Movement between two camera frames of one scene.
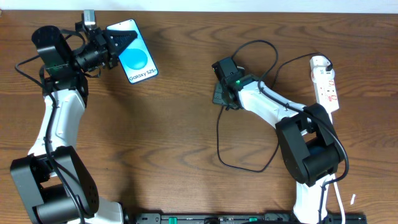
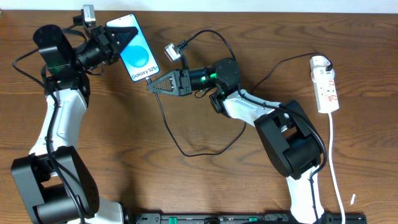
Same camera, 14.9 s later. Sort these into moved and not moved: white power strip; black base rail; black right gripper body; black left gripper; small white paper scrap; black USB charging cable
Moved: black right gripper body; black USB charging cable
Not moved: black left gripper; white power strip; small white paper scrap; black base rail
